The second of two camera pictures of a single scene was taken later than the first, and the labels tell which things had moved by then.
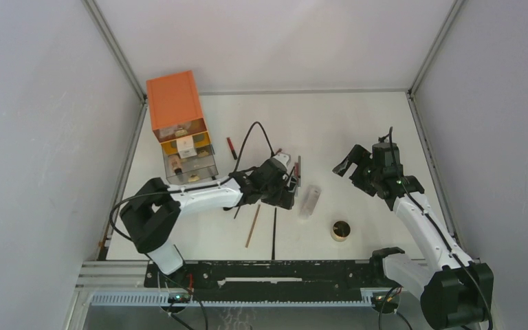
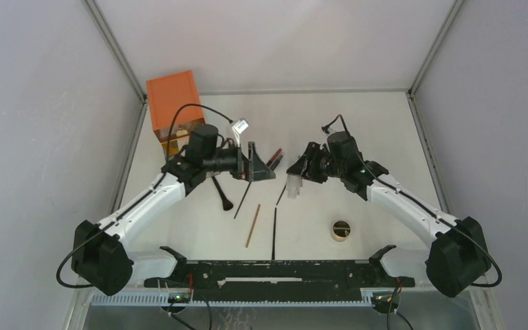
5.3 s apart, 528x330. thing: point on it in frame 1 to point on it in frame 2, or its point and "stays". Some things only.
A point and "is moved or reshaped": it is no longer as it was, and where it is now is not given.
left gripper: x=283 y=199 to x=252 y=168
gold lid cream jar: x=341 y=229 stays
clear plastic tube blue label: x=312 y=194 is moved or reshaped
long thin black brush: x=273 y=244 stays
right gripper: x=360 y=157 to x=301 y=167
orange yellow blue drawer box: x=178 y=122 stays
